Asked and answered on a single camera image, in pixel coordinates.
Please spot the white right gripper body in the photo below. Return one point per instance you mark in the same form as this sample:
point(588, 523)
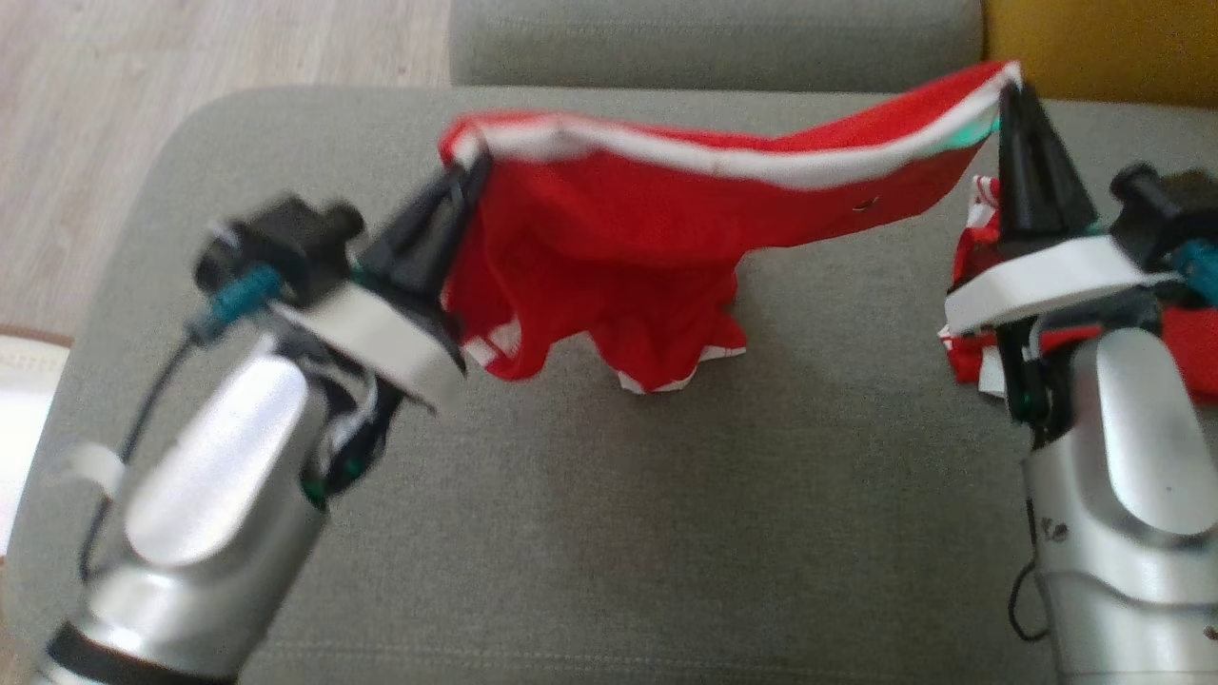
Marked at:
point(1047, 276)

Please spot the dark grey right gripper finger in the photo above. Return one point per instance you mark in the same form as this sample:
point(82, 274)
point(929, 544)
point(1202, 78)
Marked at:
point(1056, 190)
point(1014, 181)

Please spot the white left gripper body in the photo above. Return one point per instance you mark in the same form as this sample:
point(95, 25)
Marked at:
point(381, 342)

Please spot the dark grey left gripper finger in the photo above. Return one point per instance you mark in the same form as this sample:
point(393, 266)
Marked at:
point(461, 238)
point(419, 228)

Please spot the red shorts with white stripes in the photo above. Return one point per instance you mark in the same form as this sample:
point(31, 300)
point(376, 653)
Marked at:
point(618, 238)

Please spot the red Bulls basketball jersey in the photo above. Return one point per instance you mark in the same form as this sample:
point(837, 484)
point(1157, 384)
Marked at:
point(1189, 352)

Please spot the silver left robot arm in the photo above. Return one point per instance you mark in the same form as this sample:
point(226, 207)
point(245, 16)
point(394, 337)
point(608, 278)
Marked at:
point(209, 514)

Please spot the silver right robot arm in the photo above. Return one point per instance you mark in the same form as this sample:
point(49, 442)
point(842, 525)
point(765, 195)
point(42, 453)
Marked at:
point(1132, 495)

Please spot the yellow sofa backrest cushion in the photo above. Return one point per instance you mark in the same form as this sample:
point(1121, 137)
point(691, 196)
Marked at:
point(1104, 48)

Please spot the grey fabric sofa seat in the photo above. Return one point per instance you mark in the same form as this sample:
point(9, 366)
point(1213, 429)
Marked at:
point(714, 43)

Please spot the grey sofa cushion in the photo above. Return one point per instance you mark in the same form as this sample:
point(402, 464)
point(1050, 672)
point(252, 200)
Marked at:
point(666, 533)

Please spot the white floor mat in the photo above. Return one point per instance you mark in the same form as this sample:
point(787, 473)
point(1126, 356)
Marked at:
point(24, 438)

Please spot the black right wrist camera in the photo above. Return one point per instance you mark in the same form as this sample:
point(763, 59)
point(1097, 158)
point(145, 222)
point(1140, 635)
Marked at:
point(1166, 205)

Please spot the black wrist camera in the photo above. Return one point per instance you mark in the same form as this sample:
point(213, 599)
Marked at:
point(276, 243)
point(1166, 205)

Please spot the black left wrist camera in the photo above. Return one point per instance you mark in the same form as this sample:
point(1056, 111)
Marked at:
point(276, 243)

